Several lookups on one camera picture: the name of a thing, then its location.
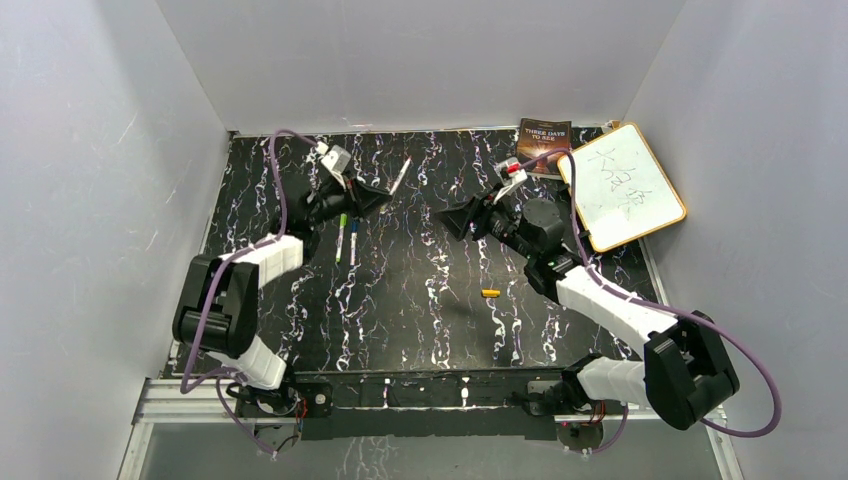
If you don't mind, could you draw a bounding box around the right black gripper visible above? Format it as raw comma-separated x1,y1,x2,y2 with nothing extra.
433,182,537,262

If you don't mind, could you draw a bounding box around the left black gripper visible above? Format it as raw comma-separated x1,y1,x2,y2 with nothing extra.
307,171,393,230

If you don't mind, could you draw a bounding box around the green pen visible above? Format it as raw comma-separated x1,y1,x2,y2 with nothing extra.
335,213,348,264

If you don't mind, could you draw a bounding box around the orange white pen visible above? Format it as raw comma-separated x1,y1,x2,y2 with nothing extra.
389,157,412,196

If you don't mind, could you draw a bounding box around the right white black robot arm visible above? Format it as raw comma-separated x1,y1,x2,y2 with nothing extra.
436,194,740,430

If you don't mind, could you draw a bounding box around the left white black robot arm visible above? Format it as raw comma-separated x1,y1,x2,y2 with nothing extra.
172,177,393,416

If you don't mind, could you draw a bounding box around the brown book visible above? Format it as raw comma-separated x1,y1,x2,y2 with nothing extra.
516,118,572,180

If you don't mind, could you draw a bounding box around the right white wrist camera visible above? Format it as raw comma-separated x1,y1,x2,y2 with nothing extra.
493,157,528,204

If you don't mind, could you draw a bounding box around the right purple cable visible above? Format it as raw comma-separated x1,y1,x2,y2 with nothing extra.
516,148,783,458

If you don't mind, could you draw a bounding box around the purple cable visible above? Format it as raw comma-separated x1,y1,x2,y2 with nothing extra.
180,129,326,458
516,148,783,458

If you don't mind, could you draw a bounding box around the white board wooden frame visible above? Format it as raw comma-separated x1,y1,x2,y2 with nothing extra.
557,122,687,252

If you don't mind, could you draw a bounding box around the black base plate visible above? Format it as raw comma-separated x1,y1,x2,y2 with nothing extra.
226,367,607,449

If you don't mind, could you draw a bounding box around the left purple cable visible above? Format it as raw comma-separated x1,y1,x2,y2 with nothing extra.
180,129,326,458

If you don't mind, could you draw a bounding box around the aluminium frame rail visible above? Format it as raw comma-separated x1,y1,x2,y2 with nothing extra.
117,379,744,479

